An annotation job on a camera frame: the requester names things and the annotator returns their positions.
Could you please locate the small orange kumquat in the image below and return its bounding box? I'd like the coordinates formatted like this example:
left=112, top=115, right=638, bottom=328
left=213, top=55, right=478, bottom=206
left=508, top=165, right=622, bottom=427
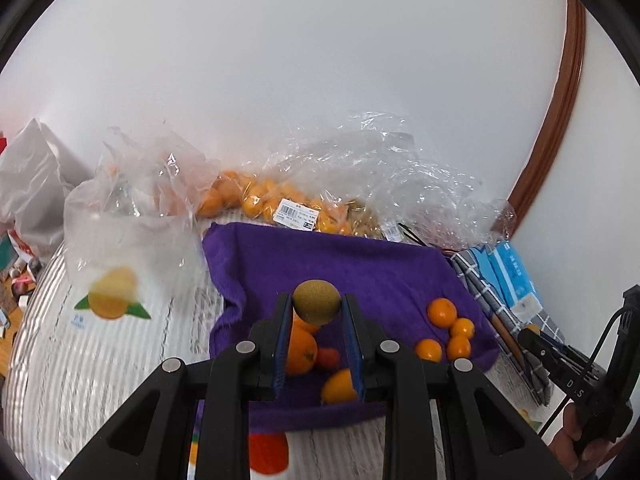
left=449, top=318, right=475, bottom=340
left=426, top=298, right=458, bottom=330
left=414, top=338, right=442, bottom=363
left=446, top=335, right=472, bottom=361

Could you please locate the oval orange fruit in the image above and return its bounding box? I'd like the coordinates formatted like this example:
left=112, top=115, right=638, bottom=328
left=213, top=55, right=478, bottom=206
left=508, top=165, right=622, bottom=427
left=320, top=368, right=358, bottom=405

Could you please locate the orange persimmon with stem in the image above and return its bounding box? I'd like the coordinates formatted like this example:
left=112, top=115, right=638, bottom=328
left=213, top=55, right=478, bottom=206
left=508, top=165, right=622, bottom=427
left=285, top=326, right=318, bottom=376

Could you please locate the small red fruit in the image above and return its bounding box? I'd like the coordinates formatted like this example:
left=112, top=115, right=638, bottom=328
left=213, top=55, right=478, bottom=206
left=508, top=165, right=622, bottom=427
left=316, top=348, right=341, bottom=370

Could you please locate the large orange mandarin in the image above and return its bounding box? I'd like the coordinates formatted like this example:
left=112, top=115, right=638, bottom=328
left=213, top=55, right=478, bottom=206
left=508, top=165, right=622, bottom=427
left=293, top=313, right=321, bottom=335

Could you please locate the olive green round fruit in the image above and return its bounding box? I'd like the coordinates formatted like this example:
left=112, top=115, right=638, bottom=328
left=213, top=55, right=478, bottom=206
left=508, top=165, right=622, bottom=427
left=292, top=280, right=342, bottom=326

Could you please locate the right hand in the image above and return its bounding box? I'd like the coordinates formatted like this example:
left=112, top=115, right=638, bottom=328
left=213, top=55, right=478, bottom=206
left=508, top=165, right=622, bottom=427
left=546, top=401, right=626, bottom=478

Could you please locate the grey checked folded cloth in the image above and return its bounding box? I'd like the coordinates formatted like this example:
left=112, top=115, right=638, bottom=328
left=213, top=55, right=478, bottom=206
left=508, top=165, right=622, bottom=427
left=449, top=250, right=565, bottom=405

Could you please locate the blue tissue pack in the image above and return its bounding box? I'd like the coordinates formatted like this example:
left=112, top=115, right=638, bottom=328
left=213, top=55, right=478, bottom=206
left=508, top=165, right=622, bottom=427
left=488, top=242, right=542, bottom=324

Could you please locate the purple towel covered tray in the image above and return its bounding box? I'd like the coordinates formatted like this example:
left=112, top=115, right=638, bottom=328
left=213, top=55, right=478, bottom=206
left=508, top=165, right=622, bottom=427
left=194, top=221, right=501, bottom=434

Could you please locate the wooden side table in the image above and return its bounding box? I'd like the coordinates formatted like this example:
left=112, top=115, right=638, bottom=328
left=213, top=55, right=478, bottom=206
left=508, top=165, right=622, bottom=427
left=0, top=276, right=36, bottom=378

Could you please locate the white plastic bag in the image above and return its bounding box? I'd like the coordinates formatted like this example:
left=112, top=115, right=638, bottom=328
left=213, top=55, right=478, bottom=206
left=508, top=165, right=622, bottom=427
left=64, top=127, right=220, bottom=287

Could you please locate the clear bag of oranges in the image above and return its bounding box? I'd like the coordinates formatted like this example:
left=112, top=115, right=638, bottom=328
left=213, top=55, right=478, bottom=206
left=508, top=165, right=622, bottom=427
left=196, top=169, right=384, bottom=240

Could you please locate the crumpled clear plastic bag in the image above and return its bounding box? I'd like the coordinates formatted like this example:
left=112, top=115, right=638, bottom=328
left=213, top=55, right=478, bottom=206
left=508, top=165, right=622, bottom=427
left=262, top=112, right=516, bottom=252

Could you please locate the black cable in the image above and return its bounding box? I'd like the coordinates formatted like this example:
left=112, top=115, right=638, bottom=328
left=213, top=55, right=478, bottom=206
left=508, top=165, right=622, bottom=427
left=537, top=303, right=629, bottom=441

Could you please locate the brown wooden door frame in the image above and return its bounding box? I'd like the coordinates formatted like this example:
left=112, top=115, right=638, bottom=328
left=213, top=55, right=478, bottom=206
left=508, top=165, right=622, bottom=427
left=508, top=0, right=587, bottom=231

